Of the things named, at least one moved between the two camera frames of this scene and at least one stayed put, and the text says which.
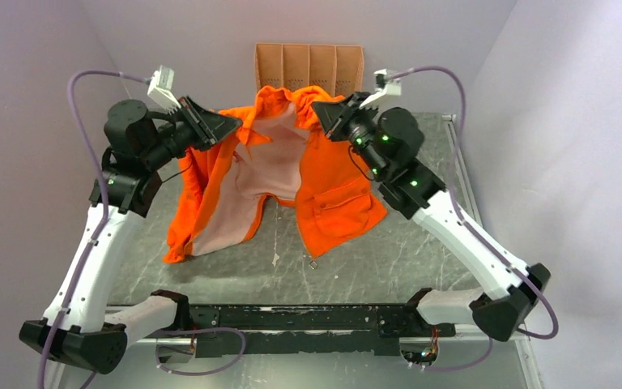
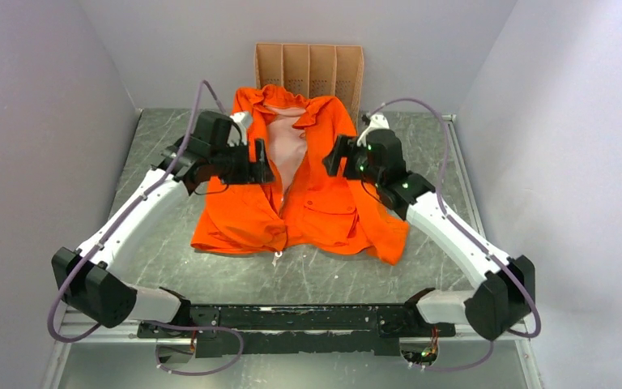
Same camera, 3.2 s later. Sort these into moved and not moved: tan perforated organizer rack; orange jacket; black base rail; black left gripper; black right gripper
Moved: black left gripper; orange jacket; black right gripper
Not moved: tan perforated organizer rack; black base rail
